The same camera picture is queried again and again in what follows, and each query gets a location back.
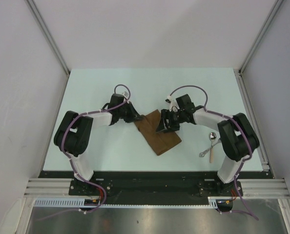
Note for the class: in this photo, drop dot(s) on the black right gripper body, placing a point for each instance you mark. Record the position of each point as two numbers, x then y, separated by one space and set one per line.
175 119

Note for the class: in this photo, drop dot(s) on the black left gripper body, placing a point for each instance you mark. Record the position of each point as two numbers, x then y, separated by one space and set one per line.
127 113

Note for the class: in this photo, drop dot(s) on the brown cloth napkin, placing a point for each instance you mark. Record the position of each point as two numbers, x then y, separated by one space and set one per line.
159 142

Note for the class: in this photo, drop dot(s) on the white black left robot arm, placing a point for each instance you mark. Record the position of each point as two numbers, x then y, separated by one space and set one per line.
73 134

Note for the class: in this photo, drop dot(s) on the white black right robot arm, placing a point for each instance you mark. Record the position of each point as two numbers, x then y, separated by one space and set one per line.
237 136

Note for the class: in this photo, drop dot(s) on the silver fork wooden handle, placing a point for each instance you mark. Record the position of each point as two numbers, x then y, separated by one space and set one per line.
211 155

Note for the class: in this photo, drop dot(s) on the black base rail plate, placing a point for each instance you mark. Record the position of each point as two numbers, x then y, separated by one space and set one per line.
153 188

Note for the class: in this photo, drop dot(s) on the left aluminium frame post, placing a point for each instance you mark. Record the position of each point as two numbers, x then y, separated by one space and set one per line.
32 6

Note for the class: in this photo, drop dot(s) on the aluminium frame post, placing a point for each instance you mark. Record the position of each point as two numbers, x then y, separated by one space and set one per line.
262 33
32 6

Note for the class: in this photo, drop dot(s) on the aluminium side rail profile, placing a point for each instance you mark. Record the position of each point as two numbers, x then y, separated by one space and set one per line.
265 189

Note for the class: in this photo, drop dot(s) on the right aluminium frame post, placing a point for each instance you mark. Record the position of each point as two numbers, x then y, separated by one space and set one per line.
262 33

